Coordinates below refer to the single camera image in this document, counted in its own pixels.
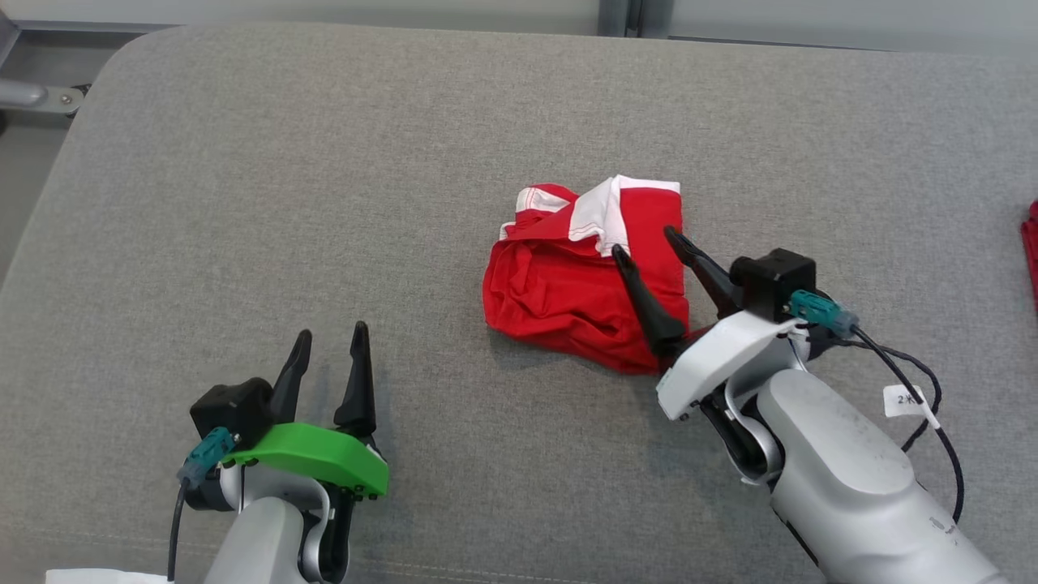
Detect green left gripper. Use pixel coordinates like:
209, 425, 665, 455
222, 320, 391, 570

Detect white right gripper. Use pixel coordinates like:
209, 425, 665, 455
611, 225, 805, 487

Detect red shorts white stripes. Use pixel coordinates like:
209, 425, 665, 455
482, 174, 693, 376

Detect red white basketball jersey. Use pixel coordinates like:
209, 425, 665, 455
1019, 198, 1038, 316

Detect grey fabric sofa seat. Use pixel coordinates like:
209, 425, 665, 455
0, 21, 1038, 584

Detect teal left camera connector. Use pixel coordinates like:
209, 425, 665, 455
178, 427, 238, 489

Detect teal camera connector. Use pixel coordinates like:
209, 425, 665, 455
788, 290, 860, 339
178, 427, 238, 489

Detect teal right camera connector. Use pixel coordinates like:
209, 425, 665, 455
788, 290, 860, 339

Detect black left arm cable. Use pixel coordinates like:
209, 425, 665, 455
165, 477, 192, 582

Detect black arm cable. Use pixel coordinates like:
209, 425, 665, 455
811, 323, 967, 526
165, 477, 192, 582

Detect white cable label tag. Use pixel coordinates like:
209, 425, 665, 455
881, 383, 942, 431

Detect grey partition post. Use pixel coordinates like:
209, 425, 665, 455
598, 0, 676, 39

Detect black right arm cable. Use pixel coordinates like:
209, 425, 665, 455
811, 323, 967, 526

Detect grey metal cart frame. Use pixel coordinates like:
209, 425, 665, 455
0, 15, 92, 137

